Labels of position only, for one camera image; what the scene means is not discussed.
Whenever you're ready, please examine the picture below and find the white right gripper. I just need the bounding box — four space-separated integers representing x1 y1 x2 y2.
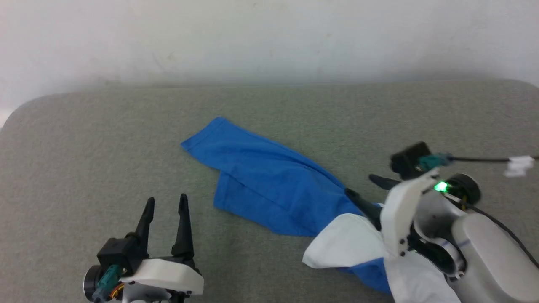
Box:
345 170 467 277

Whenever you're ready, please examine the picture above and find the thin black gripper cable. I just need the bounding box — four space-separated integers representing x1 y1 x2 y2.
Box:
461 198 539 269

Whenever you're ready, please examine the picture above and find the blue and white garment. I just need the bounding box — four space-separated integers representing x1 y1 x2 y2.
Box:
181 117 462 303

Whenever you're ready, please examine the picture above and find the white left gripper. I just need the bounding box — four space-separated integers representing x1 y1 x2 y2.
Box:
120 194 205 303

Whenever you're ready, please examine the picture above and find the white cable tag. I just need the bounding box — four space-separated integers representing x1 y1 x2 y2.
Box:
504 155 535 178

